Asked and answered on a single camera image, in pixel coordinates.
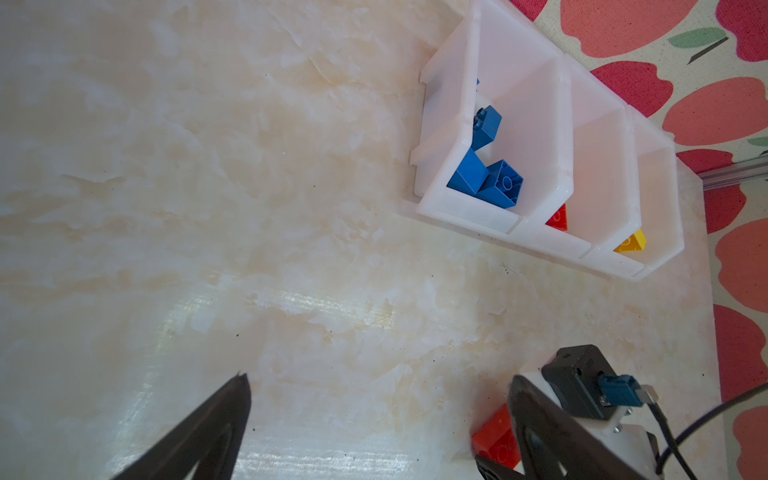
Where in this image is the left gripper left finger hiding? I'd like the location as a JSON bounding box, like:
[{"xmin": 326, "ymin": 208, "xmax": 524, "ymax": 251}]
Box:
[{"xmin": 116, "ymin": 374, "xmax": 251, "ymax": 479}]

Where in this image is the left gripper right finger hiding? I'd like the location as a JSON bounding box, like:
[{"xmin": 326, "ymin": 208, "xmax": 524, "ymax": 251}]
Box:
[{"xmin": 508, "ymin": 375, "xmax": 642, "ymax": 479}]

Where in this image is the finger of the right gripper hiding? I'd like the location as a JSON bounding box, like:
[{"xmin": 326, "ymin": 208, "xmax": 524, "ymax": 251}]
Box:
[{"xmin": 475, "ymin": 454, "xmax": 525, "ymax": 480}]

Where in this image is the red long lego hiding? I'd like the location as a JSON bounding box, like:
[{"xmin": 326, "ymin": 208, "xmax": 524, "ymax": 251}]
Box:
[
  {"xmin": 546, "ymin": 204, "xmax": 568, "ymax": 232},
  {"xmin": 471, "ymin": 405, "xmax": 521, "ymax": 469}
]

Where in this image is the yellow lego cube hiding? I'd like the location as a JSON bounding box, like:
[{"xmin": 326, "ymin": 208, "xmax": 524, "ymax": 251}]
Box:
[{"xmin": 614, "ymin": 229, "xmax": 647, "ymax": 253}]

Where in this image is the small dark blue lego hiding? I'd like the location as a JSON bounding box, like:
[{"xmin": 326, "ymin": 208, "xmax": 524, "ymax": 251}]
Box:
[{"xmin": 476, "ymin": 160, "xmax": 524, "ymax": 209}]

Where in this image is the blue lego cube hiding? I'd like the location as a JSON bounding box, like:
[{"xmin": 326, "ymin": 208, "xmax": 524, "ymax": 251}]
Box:
[{"xmin": 447, "ymin": 149, "xmax": 488, "ymax": 197}]

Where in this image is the white three-compartment plastic bin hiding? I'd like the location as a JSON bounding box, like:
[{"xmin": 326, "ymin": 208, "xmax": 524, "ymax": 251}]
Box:
[{"xmin": 410, "ymin": 1, "xmax": 684, "ymax": 281}]

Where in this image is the right aluminium corner post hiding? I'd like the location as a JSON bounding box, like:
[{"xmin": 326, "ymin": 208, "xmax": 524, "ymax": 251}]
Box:
[{"xmin": 699, "ymin": 155, "xmax": 768, "ymax": 191}]

